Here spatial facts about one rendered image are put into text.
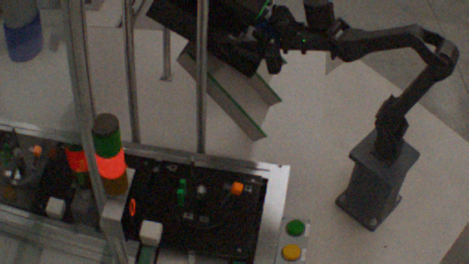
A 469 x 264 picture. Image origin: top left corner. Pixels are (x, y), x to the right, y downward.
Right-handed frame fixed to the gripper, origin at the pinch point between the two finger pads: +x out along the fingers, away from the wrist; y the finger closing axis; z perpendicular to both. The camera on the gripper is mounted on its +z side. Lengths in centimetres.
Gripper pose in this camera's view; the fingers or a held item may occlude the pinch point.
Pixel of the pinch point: (256, 38)
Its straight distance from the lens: 132.2
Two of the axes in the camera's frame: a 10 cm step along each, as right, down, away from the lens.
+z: -2.1, -6.6, -7.2
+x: -9.5, -0.2, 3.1
